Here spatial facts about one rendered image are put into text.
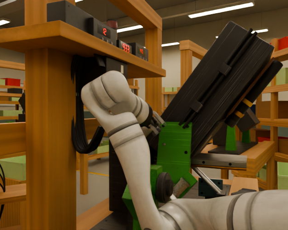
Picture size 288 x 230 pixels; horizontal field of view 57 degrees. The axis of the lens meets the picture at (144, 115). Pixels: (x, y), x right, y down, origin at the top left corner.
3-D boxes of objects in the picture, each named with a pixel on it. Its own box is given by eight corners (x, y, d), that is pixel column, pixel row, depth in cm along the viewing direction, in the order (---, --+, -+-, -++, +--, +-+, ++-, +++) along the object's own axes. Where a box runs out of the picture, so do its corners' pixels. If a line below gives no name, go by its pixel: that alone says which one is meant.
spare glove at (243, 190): (236, 191, 135) (237, 186, 135) (258, 195, 130) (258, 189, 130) (225, 202, 119) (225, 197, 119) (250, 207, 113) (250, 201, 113)
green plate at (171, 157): (192, 184, 94) (196, 126, 98) (187, 184, 87) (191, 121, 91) (161, 181, 98) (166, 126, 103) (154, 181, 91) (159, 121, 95)
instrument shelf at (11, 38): (166, 76, 150) (166, 70, 150) (60, 35, 66) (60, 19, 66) (125, 79, 159) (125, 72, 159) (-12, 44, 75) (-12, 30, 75)
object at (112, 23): (119, 30, 126) (119, 21, 126) (114, 28, 122) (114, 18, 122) (109, 32, 128) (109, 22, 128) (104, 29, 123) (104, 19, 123)
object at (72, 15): (94, 37, 90) (94, 16, 90) (66, 23, 76) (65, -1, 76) (77, 39, 92) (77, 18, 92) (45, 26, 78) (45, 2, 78)
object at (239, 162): (247, 163, 108) (247, 155, 108) (246, 171, 93) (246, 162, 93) (156, 156, 122) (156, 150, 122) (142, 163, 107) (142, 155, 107)
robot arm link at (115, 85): (141, 85, 68) (112, 101, 70) (113, 60, 55) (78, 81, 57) (151, 108, 66) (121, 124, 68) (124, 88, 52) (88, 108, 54)
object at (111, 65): (128, 101, 106) (128, 63, 106) (107, 99, 91) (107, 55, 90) (101, 101, 111) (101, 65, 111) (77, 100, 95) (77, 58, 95)
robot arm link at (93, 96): (71, 87, 56) (98, 147, 54) (105, 66, 54) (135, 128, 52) (86, 91, 63) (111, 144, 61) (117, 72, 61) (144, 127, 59)
